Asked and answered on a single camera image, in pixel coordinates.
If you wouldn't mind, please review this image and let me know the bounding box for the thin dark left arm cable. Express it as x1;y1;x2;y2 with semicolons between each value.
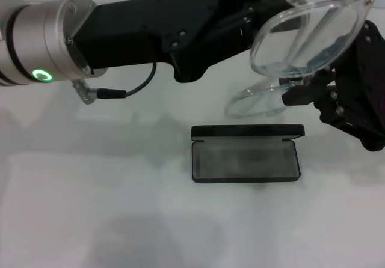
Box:
94;61;158;100

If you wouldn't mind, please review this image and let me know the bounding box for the black glasses case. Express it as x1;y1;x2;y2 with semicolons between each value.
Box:
191;124;306;184

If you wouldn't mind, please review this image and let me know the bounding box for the silver left arm cable connector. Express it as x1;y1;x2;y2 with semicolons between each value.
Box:
70;79;97;106

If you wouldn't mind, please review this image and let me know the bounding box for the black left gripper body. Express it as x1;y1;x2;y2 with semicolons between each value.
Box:
73;0;252;82

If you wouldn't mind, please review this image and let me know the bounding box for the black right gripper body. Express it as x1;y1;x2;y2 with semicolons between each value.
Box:
314;20;385;152

